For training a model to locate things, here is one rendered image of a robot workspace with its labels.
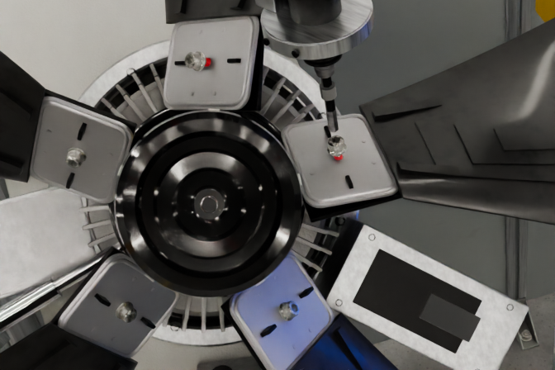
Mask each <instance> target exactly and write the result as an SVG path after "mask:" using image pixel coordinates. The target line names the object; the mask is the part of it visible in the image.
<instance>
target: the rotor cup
mask: <svg viewBox="0 0 555 370"><path fill-rule="evenodd" d="M280 138H282V137H281V131H280V130H279V129H278V128H277V127H276V126H275V125H274V124H273V123H272V122H271V121H269V120H268V119H267V118H265V117H264V116H262V115H260V114H259V113H257V112H256V111H219V110H199V111H175V110H172V109H168V108H167V107H166V108H164V109H163V110H161V111H158V112H156V113H155V114H153V115H152V116H151V117H149V118H148V119H147V120H145V121H144V122H143V123H141V124H140V125H139V126H138V127H137V128H136V131H135V135H134V139H133V141H132V144H131V147H130V152H129V154H128V155H127V157H126V160H125V161H124V163H123V165H122V167H121V171H120V172H119V175H118V179H117V181H116V189H115V196H114V203H108V207H109V213H110V218H111V224H112V227H113V230H114V232H115V235H116V237H117V239H118V241H119V243H120V245H121V247H122V248H123V250H124V252H125V253H126V254H128V255H129V256H130V258H131V259H132V260H133V262H134V263H135V264H136V266H137V267H138V268H139V269H140V270H141V271H142V272H143V273H144V274H145V275H146V276H147V277H149V278H150V279H151V280H153V281H154V282H156V283H158V284H159V285H160V286H162V287H164V288H166V289H168V290H170V291H172V292H176V293H178V294H181V295H184V296H191V297H196V298H220V297H225V296H232V295H235V294H238V293H241V292H244V291H247V290H249V289H250V288H252V287H255V286H256V285H258V284H260V283H261V282H262V281H263V280H265V279H266V278H268V277H269V276H270V275H271V274H272V273H273V272H275V271H276V270H277V268H278V267H279V266H280V265H281V264H282V262H283V261H284V260H285V258H286V257H287V256H288V254H289V253H290V251H291V249H292V247H293V245H294V243H295V241H296V238H297V236H298V234H299V231H300V228H301V224H302V221H303V217H304V212H305V206H304V203H303V196H302V189H301V181H300V178H299V175H298V172H297V170H296V166H295V164H294V163H293V161H292V158H291V156H290V155H289V153H288V152H287V151H286V149H285V148H284V146H283V145H282V144H281V141H280ZM208 187H210V188H215V189H216V190H218V191H219V192H221V193H222V195H223V196H224V198H225V211H224V213H223V214H222V216H221V217H220V218H218V219H216V220H214V221H204V220H202V219H201V218H199V217H198V216H197V215H196V213H195V212H194V210H193V207H192V202H193V199H194V197H195V196H196V194H197V193H198V192H199V191H201V190H202V189H204V188H208Z"/></svg>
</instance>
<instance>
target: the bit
mask: <svg viewBox="0 0 555 370"><path fill-rule="evenodd" d="M320 96H321V98H322V99H323V100H324V101H325V110H326V115H327V121H328V127H329V131H330V132H336V131H337V130H338V129H339V127H338V121H337V115H336V109H335V104H334V99H335V98H336V96H337V93H336V87H335V83H334V82H333V81H331V77H329V78H322V79H321V83H320Z"/></svg>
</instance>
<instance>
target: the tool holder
mask: <svg viewBox="0 0 555 370"><path fill-rule="evenodd" d="M255 2H256V5H257V6H259V7H263V11H262V14H261V19H260V21H261V26H262V30H263V38H264V39H263V43H264V44H265V45H266V46H269V47H270V48H271V49H272V50H274V51H275V52H277V53H279V54H280V55H284V56H286V57H289V58H293V59H305V60H307V59H326V58H330V57H334V56H336V55H341V54H343V53H345V52H348V51H350V50H351V49H353V48H355V47H356V46H358V45H359V44H361V43H362V42H363V41H364V40H365V39H366V38H367V37H368V36H369V34H370V33H371V31H372V29H373V25H374V15H373V7H372V0H341V5H342V11H341V13H340V14H339V16H338V17H337V18H335V19H334V20H333V21H331V22H329V23H326V24H324V25H320V26H303V25H300V24H298V23H296V22H294V21H293V20H292V18H291V14H290V9H289V4H288V0H255Z"/></svg>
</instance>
